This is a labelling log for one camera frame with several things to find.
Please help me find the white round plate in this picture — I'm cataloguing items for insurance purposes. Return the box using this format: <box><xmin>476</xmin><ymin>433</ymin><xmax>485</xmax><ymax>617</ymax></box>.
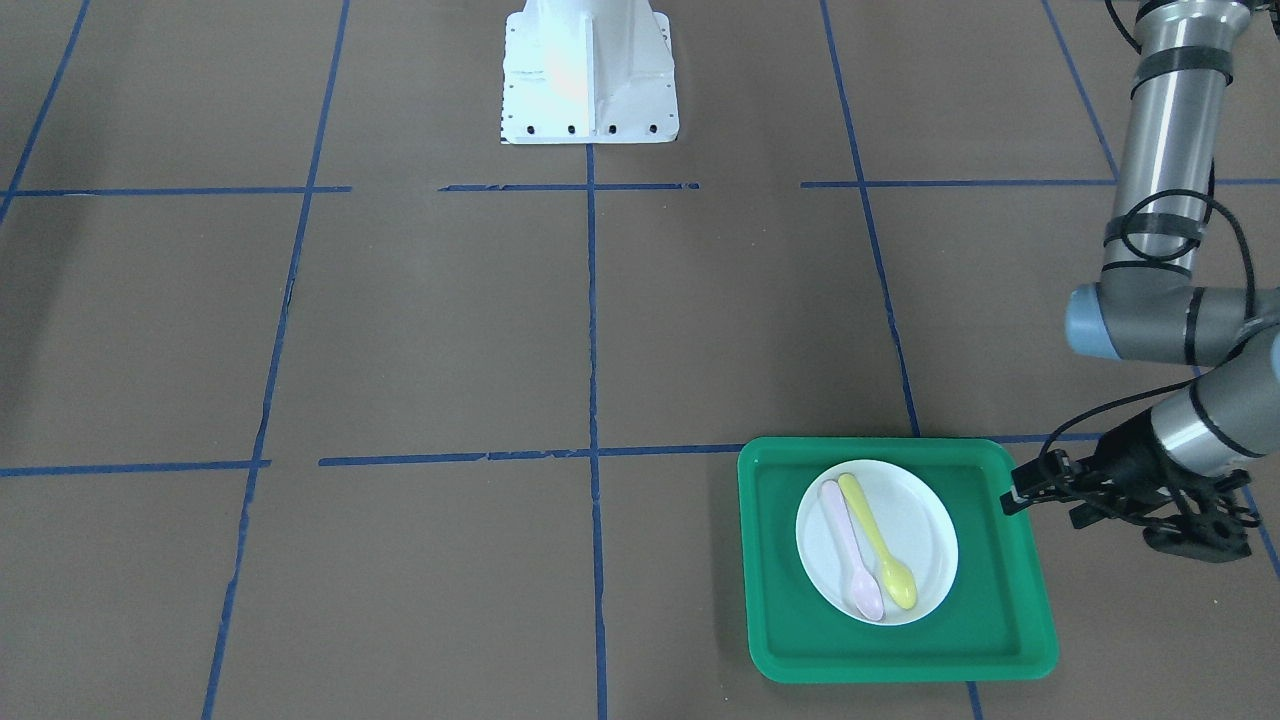
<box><xmin>795</xmin><ymin>459</ymin><xmax>959</xmax><ymax>626</ymax></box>

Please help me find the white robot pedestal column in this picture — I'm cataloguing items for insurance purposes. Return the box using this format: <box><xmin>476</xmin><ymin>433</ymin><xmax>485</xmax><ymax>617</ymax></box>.
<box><xmin>499</xmin><ymin>1</ymin><xmax>681</xmax><ymax>145</ymax></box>

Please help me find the yellow plastic spoon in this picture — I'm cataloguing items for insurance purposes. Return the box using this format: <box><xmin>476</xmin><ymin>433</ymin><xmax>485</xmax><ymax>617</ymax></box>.
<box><xmin>837</xmin><ymin>473</ymin><xmax>918</xmax><ymax>610</ymax></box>

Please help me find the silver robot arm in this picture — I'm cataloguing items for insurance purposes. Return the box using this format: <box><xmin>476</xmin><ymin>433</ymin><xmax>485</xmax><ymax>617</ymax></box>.
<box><xmin>1000</xmin><ymin>1</ymin><xmax>1277</xmax><ymax>534</ymax></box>

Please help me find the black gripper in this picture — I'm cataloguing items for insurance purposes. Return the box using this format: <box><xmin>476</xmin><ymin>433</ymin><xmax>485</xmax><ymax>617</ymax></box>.
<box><xmin>1000</xmin><ymin>415</ymin><xmax>1174</xmax><ymax>527</ymax></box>

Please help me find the green plastic tray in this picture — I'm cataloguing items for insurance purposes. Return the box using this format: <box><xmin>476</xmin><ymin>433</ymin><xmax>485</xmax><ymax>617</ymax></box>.
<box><xmin>739</xmin><ymin>437</ymin><xmax>1059</xmax><ymax>684</ymax></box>

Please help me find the pink plastic spoon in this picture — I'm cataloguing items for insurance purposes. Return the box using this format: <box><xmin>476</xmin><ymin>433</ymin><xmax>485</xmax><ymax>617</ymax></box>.
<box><xmin>819</xmin><ymin>480</ymin><xmax>884</xmax><ymax>623</ymax></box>

